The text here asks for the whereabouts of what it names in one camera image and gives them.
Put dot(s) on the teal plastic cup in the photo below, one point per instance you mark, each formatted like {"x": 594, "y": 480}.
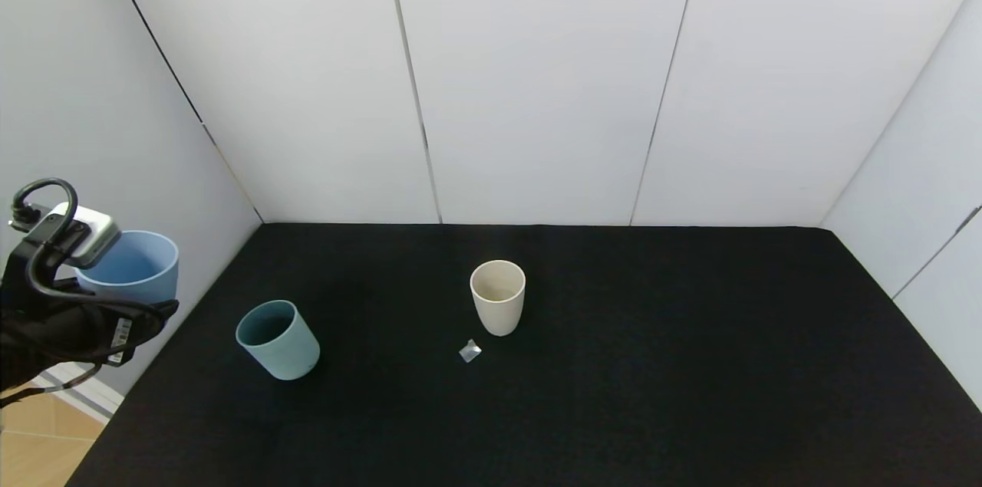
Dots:
{"x": 284, "y": 353}

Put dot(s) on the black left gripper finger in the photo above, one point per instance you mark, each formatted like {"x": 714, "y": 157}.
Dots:
{"x": 146, "y": 310}

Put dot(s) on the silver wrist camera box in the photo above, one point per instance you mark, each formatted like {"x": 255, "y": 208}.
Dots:
{"x": 90, "y": 238}

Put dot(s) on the beige plastic cup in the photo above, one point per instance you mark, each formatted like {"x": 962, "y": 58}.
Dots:
{"x": 499, "y": 317}

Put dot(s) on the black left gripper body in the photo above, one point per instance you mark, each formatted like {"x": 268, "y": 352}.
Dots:
{"x": 123, "y": 339}

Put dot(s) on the white door frame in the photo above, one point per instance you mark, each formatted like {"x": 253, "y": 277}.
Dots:
{"x": 80, "y": 391}

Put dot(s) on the small clear plastic piece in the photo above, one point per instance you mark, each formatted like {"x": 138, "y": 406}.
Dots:
{"x": 469, "y": 351}

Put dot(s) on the blue plastic cup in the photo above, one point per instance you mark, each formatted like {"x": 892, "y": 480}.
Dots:
{"x": 146, "y": 272}

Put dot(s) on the dark wall panel latch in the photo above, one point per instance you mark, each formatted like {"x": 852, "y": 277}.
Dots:
{"x": 965, "y": 221}

